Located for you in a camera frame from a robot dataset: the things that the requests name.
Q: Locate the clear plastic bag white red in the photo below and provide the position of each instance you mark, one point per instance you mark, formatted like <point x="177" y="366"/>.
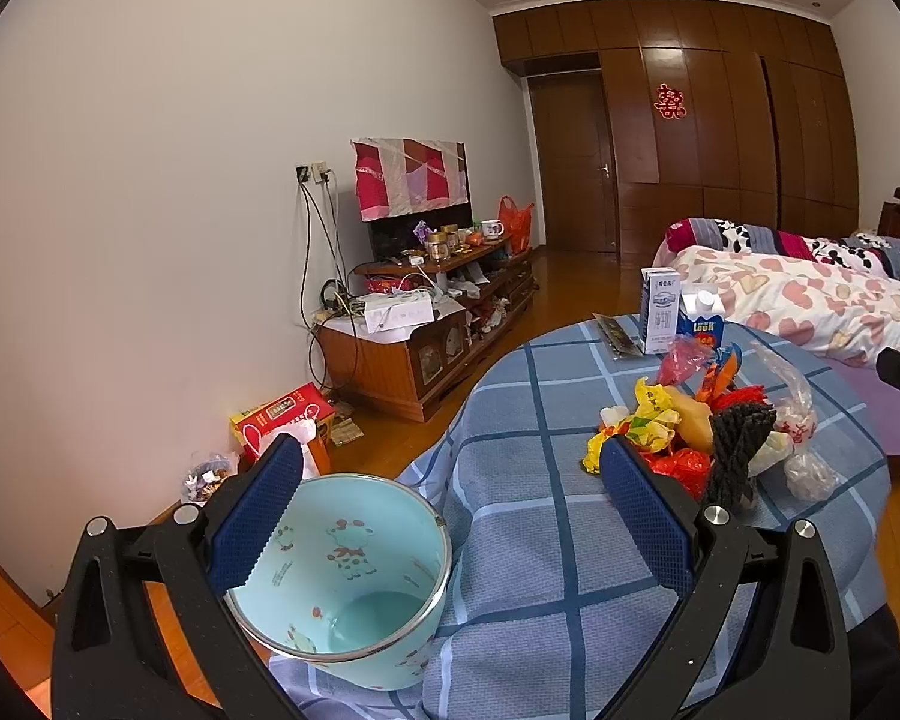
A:
<point x="788" y="445"/>

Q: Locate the brown wooden wardrobe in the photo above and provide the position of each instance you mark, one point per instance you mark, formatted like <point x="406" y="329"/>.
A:
<point x="769" y="137"/>

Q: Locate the bed with heart quilt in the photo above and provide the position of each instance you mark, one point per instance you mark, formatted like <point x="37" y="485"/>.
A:
<point x="837" y="298"/>

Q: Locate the white blue milk carton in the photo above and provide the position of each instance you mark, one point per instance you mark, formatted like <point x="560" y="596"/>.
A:
<point x="659" y="309"/>

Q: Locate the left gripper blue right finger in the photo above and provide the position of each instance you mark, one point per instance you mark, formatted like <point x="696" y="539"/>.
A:
<point x="656" y="510"/>

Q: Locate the small blue juice carton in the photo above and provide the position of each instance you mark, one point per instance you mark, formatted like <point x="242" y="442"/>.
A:
<point x="701" y="315"/>

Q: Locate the pink clear plastic bag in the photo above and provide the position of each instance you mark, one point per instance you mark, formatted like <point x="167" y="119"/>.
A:
<point x="686" y="357"/>

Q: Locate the wooden TV cabinet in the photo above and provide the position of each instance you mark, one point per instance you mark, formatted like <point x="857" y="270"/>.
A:
<point x="405" y="372"/>

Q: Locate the bag of small trash on floor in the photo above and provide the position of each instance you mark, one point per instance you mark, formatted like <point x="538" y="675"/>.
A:
<point x="206" y="476"/>

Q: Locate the television with patchwork cover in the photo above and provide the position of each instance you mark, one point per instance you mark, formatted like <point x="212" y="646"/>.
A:
<point x="406" y="187"/>

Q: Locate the white mug on cabinet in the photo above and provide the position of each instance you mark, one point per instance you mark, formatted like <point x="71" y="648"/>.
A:
<point x="492" y="230"/>

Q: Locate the light blue cartoon trash bin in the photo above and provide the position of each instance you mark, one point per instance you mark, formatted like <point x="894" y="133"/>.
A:
<point x="352" y="581"/>

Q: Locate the yellow sponge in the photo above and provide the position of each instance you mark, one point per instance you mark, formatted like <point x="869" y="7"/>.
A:
<point x="694" y="426"/>

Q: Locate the metallic flat packet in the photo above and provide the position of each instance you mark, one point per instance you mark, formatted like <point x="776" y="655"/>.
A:
<point x="620" y="344"/>

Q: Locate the red double happiness decoration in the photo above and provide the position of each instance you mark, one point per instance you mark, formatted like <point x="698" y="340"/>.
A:
<point x="670" y="103"/>

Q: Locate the orange paper bag white insert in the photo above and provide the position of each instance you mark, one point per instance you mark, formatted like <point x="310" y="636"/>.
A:
<point x="316" y="458"/>

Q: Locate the wooden door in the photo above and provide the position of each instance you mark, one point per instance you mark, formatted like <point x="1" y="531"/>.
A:
<point x="575" y="159"/>

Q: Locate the yellow plastic bag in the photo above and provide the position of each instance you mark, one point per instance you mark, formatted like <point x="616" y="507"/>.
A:
<point x="650" y="427"/>

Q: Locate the red gift box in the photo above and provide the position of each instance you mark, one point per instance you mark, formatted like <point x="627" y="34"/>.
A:
<point x="254" y="430"/>

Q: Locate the wall power socket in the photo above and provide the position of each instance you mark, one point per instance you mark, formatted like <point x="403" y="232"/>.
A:
<point x="318" y="173"/>

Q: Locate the orange plastic bag by door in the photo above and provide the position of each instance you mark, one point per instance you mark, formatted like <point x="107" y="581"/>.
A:
<point x="517" y="222"/>

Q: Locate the black mesh scrubber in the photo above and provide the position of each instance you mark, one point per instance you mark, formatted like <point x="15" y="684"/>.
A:
<point x="738" y="433"/>

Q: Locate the white box on cabinet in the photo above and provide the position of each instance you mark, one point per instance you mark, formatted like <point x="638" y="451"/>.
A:
<point x="385" y="312"/>

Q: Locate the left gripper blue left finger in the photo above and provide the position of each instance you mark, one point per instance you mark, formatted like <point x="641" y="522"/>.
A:
<point x="244" y="512"/>

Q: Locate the blue plaid table cloth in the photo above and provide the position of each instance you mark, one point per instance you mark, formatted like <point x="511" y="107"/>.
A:
<point x="551" y="605"/>

